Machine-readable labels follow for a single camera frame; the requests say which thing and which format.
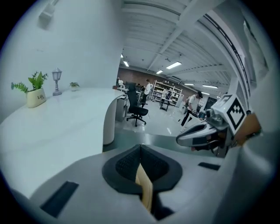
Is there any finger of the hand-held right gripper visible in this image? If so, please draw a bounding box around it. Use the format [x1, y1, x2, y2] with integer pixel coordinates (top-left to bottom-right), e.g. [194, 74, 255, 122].
[176, 125, 219, 147]

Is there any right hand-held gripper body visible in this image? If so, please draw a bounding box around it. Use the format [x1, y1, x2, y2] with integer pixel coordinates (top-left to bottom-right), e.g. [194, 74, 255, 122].
[205, 94, 247, 158]

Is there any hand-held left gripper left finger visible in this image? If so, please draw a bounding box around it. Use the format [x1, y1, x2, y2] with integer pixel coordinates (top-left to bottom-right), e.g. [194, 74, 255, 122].
[29, 143, 156, 224]

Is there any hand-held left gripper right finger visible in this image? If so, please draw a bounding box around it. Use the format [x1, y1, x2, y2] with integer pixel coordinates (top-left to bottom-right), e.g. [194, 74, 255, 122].
[140, 144, 228, 224]

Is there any large wooden drawer white front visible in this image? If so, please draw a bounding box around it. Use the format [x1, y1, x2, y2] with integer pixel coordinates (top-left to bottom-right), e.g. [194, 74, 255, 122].
[135, 164, 154, 214]

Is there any white curved desk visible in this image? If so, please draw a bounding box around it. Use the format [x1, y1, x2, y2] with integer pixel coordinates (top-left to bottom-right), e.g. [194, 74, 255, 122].
[0, 87, 130, 199]

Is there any person's right forearm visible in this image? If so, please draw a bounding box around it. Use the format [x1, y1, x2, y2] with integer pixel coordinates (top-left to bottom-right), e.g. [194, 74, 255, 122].
[235, 112, 263, 147]

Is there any white storage shelf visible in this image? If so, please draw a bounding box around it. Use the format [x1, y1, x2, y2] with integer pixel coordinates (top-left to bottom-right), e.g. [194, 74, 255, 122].
[152, 80, 183, 107]

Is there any black office chair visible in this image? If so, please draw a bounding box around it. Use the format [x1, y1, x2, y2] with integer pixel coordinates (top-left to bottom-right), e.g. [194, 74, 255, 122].
[126, 82, 149, 127]

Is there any person's white sweatshirt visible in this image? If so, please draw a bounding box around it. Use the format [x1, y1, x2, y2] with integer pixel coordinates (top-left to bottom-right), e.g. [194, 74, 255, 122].
[218, 72, 280, 224]

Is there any grey filing cabinet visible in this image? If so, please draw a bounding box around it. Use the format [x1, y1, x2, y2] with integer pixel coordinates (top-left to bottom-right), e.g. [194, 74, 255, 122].
[115, 96, 129, 123]

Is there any green plant in cream pot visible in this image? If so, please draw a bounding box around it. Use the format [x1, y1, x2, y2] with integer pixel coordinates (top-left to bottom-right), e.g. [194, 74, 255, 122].
[10, 71, 48, 109]

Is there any small grey lantern lamp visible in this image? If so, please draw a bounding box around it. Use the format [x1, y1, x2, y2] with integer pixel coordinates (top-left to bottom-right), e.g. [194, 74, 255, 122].
[52, 67, 63, 96]

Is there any black frame table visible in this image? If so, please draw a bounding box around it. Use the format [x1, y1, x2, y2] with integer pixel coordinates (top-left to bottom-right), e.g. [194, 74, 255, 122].
[159, 97, 175, 111]

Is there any white wall junction box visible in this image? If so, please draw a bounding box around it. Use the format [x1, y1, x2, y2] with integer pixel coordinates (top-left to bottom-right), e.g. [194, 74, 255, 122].
[36, 3, 55, 30]

